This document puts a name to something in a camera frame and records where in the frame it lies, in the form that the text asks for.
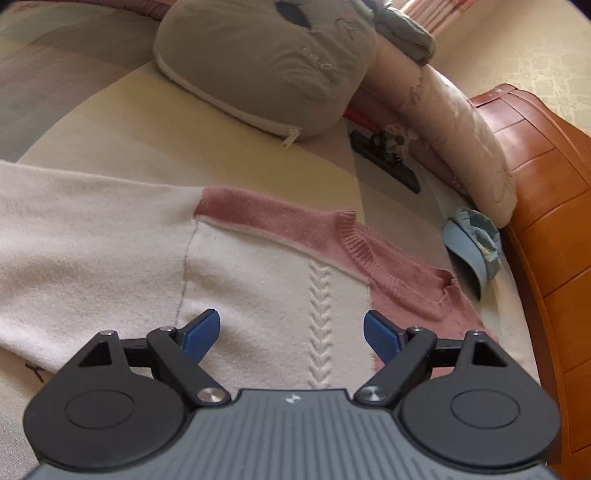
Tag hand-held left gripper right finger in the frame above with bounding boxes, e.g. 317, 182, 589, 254
355, 310, 515, 408

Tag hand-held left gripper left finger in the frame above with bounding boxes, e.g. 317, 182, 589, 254
78, 309, 232, 408

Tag pink and white sweater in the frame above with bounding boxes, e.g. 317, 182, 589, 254
0, 159, 499, 393

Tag blue cap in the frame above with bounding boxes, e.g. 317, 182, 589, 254
442, 207, 504, 301

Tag black phone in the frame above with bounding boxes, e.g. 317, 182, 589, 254
349, 130, 422, 195

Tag grey flower scrunchie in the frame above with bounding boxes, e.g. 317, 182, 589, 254
372, 122, 419, 162

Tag wooden headboard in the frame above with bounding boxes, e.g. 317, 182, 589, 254
468, 83, 591, 480

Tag red strip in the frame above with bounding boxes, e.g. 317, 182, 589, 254
344, 108, 384, 132

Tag long cream floral pillow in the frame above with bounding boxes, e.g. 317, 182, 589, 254
342, 32, 518, 227

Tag grey cat cushion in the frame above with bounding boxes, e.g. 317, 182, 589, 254
154, 0, 379, 148

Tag grey-green folded cloth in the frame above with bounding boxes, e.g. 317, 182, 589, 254
355, 0, 437, 65

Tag pink striped curtain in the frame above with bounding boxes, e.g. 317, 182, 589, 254
399, 0, 467, 35

